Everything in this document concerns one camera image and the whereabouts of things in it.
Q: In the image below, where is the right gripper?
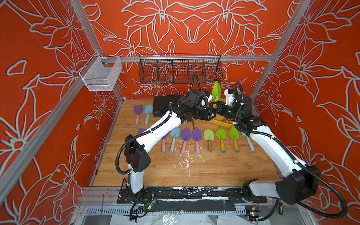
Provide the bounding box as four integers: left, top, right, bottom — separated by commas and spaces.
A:
212, 100, 245, 123

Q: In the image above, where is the light green shovel wooden handle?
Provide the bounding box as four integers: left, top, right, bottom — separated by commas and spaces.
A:
204, 129, 215, 152

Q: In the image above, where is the green shovel yellow handle box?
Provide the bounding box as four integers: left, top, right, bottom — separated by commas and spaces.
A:
212, 81, 221, 102

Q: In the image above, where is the purple square shovel pink handle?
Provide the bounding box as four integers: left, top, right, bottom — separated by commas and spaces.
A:
162, 133, 168, 153

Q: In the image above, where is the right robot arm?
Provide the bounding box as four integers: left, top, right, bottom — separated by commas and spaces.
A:
209, 88, 348, 219

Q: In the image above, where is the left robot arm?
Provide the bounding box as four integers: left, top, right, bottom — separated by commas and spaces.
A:
115, 104, 216, 194

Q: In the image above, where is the yellow plastic storage box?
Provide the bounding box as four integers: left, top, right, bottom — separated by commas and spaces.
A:
208, 98, 233, 128

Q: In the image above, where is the black plastic tool case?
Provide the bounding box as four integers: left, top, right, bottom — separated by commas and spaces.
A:
153, 95, 181, 117

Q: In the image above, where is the yellow black screwdriver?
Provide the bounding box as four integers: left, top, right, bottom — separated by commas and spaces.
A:
278, 201, 283, 215

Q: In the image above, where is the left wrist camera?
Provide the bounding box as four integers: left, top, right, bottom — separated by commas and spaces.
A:
184, 90, 213, 110

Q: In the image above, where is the black wire wall basket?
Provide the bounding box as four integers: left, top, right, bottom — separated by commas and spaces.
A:
139, 53, 223, 84

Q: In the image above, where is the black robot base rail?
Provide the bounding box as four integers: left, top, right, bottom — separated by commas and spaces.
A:
135, 186, 267, 204

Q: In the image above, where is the clear plastic wall bin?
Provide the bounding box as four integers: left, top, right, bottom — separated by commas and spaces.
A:
79, 52, 123, 92

